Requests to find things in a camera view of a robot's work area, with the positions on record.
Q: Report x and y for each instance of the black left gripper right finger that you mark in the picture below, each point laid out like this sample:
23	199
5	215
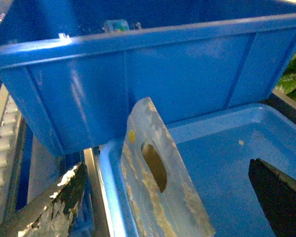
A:
276	193

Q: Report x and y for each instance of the large blue plastic bin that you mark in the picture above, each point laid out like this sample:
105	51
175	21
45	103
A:
78	92

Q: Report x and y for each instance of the blue plastic tray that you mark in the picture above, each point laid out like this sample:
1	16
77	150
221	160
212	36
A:
217	149

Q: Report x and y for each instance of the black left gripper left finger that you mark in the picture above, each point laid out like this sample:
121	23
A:
53	212

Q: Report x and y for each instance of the white roller track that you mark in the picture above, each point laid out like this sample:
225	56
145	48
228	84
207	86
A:
8	135

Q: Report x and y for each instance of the flower gift bag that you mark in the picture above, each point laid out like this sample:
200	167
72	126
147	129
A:
162	197

